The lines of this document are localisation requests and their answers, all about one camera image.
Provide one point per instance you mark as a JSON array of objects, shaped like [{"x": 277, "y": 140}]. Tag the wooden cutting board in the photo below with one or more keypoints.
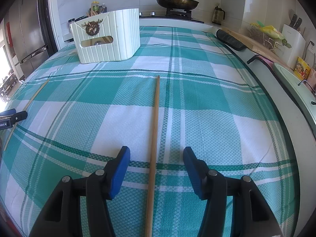
[{"x": 256, "y": 47}]

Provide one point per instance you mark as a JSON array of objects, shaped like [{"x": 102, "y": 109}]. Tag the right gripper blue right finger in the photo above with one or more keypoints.
[{"x": 251, "y": 214}]

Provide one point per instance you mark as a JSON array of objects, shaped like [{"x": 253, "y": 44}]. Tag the white knife block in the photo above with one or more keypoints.
[{"x": 290, "y": 51}]

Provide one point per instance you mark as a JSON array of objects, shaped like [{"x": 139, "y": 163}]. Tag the black wok with lid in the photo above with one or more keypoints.
[{"x": 186, "y": 5}]

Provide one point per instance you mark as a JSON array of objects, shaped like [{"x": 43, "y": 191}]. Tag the glass french press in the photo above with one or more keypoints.
[{"x": 218, "y": 15}]

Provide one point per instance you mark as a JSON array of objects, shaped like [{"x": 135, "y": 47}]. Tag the wooden chopstick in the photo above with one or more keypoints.
[
  {"x": 24, "y": 109},
  {"x": 91, "y": 11},
  {"x": 152, "y": 172}
]

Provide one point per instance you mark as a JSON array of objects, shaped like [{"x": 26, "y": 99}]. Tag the grey refrigerator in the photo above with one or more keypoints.
[{"x": 29, "y": 33}]

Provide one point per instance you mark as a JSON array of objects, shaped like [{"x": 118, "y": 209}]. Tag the black rolled mat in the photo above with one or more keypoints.
[{"x": 230, "y": 40}]

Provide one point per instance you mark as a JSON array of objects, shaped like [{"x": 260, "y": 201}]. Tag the cream utensil holder box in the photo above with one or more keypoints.
[{"x": 107, "y": 37}]

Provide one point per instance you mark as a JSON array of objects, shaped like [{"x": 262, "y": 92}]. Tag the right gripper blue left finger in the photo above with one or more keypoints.
[{"x": 61, "y": 216}]

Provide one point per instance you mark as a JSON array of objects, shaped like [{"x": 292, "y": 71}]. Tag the condiment bottles group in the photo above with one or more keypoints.
[{"x": 99, "y": 8}]

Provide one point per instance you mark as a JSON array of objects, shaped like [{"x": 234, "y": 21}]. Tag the yellow seasoning packet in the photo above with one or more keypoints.
[{"x": 302, "y": 69}]

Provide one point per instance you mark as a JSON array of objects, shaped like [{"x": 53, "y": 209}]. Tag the teal plaid tablecloth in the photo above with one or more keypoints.
[{"x": 81, "y": 115}]

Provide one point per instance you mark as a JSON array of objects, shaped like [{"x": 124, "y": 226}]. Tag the wire basket with vegetables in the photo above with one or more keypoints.
[{"x": 268, "y": 36}]

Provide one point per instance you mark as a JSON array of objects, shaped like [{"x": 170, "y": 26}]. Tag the black gas stove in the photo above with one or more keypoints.
[{"x": 172, "y": 14}]

